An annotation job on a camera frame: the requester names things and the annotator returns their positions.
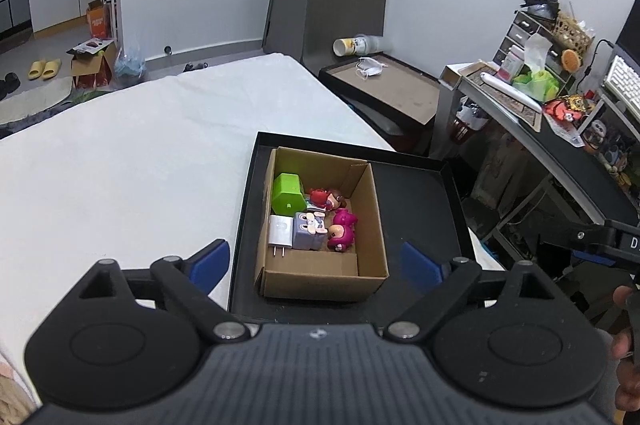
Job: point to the white keyboard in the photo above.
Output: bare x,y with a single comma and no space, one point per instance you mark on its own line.
623,81

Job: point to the green plastic lidded container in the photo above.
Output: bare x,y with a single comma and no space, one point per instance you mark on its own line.
287,195

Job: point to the white bed blanket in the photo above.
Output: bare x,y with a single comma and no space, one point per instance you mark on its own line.
94,201

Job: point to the black tray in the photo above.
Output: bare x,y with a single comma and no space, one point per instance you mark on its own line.
418,203

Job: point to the white charger plug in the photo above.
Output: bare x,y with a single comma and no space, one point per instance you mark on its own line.
280,234

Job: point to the orange cardboard box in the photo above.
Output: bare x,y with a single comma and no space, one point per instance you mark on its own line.
97,19

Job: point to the black desk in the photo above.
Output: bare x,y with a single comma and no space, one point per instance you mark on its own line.
580,174

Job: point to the black framed low table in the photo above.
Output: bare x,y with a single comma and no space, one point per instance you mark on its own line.
400,102

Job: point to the yellow white snack canister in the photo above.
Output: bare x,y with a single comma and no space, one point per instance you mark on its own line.
360,45

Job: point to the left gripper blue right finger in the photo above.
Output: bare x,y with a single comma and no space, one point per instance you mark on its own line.
426,268

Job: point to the yellow slippers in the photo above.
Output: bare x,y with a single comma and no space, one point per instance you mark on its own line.
44,70

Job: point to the lavender block figurine toy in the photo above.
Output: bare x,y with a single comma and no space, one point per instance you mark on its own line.
309,230

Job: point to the grey flat panel board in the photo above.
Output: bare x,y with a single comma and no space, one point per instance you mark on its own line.
328,20

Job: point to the magenta dinosaur costume figurine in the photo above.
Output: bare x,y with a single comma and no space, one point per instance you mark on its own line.
341,232

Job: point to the white face mask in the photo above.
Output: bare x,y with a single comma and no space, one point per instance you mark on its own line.
368,67

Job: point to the brown-haired small figurine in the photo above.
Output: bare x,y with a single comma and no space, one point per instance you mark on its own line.
327,200

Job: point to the person's hand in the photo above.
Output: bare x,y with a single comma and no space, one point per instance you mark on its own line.
627,392

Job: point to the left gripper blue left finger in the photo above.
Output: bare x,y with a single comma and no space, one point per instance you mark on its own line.
207,267

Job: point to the grey drawer organizer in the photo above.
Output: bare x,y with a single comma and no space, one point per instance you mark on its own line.
564,34

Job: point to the brown cardboard box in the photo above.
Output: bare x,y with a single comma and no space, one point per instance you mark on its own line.
324,275

